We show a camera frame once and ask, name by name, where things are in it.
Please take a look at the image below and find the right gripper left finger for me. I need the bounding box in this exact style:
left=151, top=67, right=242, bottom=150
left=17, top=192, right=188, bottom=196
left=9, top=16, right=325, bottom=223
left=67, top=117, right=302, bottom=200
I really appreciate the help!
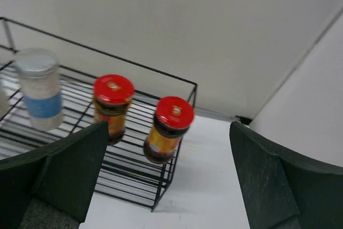
left=1, top=122, right=109, bottom=228

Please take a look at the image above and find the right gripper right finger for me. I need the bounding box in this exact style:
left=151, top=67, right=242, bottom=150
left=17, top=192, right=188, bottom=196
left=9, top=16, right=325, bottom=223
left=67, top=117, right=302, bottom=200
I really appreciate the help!
left=229, top=122, right=342, bottom=228

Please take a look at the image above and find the red-lid sauce jar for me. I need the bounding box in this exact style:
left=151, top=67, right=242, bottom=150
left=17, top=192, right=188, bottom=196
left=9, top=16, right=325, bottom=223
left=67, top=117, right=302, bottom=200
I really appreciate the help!
left=93, top=74, right=135, bottom=145
left=143, top=96, right=195, bottom=164

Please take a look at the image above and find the silver-lid white spice jar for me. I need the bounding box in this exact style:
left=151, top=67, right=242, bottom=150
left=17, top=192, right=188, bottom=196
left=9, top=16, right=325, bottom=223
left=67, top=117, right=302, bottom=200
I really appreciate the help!
left=14, top=48, right=63, bottom=131

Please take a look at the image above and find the black wire rack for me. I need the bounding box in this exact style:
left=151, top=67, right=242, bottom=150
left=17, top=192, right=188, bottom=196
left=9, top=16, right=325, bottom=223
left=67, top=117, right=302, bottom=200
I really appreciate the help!
left=0, top=16, right=198, bottom=212

